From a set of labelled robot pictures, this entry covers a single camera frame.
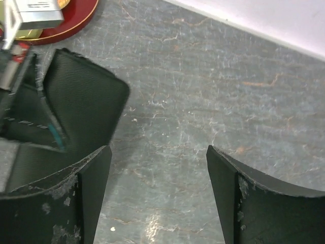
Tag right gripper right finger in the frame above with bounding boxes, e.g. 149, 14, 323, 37
206, 146, 324, 244

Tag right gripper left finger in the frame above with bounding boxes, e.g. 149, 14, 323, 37
1, 146, 112, 243

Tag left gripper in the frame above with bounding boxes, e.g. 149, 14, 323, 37
1, 43, 67, 151

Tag black tool case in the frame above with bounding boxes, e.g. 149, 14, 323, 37
5, 48, 129, 192

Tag pale green cup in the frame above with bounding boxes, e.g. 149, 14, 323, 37
15, 29, 43, 40

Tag red round tray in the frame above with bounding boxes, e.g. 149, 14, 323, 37
22, 0, 100, 46

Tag orange woven mat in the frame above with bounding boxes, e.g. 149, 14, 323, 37
57, 0, 71, 9

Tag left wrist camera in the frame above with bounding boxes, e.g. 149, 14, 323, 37
2, 0, 64, 50

